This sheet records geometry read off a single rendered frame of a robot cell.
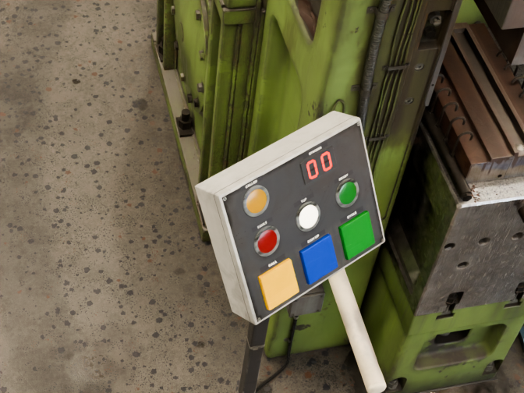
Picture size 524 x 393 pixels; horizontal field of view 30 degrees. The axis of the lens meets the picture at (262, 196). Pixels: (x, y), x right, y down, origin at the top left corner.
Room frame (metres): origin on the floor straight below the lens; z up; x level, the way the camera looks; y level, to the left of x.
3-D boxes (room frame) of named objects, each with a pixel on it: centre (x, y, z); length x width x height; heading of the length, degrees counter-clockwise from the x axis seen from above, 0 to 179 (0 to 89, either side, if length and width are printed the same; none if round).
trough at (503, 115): (1.68, -0.48, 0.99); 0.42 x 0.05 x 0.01; 21
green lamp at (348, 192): (1.22, -0.16, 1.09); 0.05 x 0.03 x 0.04; 111
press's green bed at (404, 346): (1.70, -0.50, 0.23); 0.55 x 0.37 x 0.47; 21
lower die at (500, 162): (1.67, -0.45, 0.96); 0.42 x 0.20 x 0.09; 21
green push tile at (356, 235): (1.19, -0.19, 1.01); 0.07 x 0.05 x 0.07; 136
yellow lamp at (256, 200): (1.10, 0.01, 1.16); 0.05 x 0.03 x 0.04; 111
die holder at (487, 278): (1.70, -0.50, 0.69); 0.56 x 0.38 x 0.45; 21
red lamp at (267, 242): (1.07, -0.02, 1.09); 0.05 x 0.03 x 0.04; 111
